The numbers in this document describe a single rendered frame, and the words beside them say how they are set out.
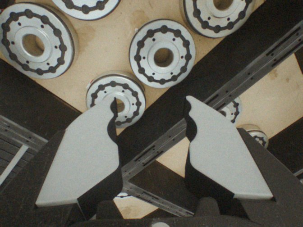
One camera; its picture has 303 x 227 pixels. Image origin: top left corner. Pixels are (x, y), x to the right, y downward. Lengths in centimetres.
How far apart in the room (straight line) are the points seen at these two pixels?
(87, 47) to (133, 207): 49
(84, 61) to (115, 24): 8
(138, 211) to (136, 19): 56
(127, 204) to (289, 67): 56
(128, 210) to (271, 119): 50
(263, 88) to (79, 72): 36
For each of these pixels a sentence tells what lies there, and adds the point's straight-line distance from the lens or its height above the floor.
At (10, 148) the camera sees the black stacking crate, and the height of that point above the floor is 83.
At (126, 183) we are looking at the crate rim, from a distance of 31.
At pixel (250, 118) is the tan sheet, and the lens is 43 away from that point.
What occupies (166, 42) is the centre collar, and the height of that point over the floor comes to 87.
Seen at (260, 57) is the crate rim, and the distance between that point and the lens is 23.
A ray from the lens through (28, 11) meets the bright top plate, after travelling 28.
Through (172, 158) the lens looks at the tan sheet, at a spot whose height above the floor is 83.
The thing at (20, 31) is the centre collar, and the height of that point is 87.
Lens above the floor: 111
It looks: 58 degrees down
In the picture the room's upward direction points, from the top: 170 degrees clockwise
